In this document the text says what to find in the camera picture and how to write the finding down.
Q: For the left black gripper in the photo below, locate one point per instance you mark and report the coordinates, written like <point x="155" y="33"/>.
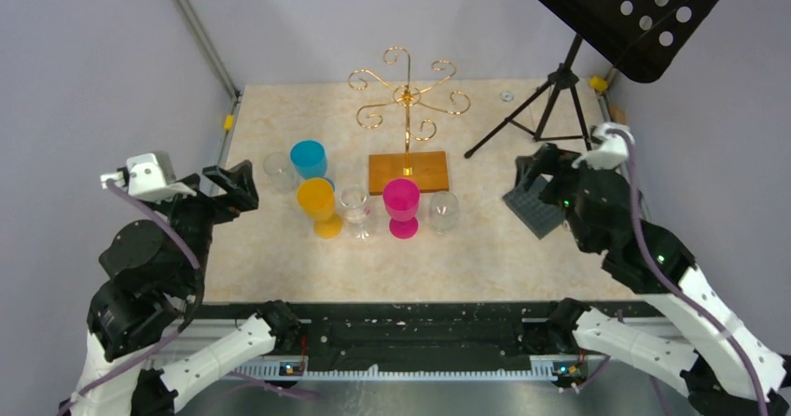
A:
<point x="242" y="191"/>

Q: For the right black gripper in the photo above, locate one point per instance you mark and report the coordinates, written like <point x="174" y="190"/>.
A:
<point x="548" y="159"/>

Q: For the clear wine glass front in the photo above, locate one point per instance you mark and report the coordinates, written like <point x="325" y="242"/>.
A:
<point x="281" y="173"/>

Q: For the clear wine glass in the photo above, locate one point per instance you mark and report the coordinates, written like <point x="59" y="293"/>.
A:
<point x="281" y="173"/>
<point x="444" y="211"/>
<point x="355" y="209"/>

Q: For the blue wine glass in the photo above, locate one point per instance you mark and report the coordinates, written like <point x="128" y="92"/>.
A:
<point x="309" y="160"/>

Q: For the yellow wine glass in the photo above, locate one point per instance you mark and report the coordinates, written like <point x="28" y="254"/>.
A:
<point x="316" y="199"/>

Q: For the clear wine glass back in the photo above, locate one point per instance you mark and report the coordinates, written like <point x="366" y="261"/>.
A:
<point x="444" y="211"/>

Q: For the pink wine glass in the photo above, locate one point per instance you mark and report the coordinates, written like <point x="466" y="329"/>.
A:
<point x="401" y="198"/>

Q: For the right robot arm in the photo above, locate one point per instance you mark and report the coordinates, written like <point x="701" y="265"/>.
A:
<point x="720" y="367"/>

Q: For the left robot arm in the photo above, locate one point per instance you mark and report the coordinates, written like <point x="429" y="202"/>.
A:
<point x="156" y="270"/>

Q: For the dark grey lego plate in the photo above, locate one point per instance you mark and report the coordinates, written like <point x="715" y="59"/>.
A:
<point x="540" y="218"/>

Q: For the small metal washer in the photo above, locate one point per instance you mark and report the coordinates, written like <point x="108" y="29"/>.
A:
<point x="506" y="96"/>

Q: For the black tripod stand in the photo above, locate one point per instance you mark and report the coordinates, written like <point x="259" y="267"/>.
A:
<point x="562" y="79"/>

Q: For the yellow corner block right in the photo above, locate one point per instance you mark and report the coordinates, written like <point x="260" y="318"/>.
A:
<point x="599" y="84"/>

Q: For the black music stand tray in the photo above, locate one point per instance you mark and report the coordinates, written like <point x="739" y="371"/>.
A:
<point x="639" y="37"/>

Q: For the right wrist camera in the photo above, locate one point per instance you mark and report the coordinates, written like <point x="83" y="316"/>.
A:
<point x="614" y="142"/>

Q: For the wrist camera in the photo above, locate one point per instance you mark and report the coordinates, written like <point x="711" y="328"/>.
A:
<point x="614" y="142"/>
<point x="149" y="177"/>

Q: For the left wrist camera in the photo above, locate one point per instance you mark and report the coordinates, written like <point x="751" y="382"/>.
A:
<point x="149" y="177"/>

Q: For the gold wire glass rack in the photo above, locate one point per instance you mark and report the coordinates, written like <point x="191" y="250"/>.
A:
<point x="407" y="96"/>

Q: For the aluminium frame post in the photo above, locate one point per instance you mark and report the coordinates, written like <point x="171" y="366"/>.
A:
<point x="206" y="47"/>

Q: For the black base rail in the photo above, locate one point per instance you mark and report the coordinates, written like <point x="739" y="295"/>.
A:
<point x="426" y="337"/>

